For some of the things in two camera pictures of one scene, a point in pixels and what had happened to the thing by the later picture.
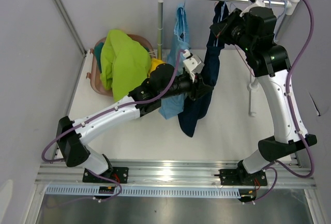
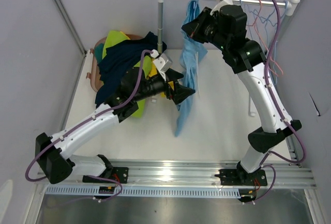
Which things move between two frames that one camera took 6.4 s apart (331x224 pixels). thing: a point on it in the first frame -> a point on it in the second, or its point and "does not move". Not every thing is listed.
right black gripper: [221, 30] -> [194, 28]
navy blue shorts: [194, 108] -> [120, 58]
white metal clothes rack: [290, 4] does not move
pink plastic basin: [95, 76] does not move
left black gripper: [198, 88] -> [180, 92]
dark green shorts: [98, 51] does not move
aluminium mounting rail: [175, 173] does not move
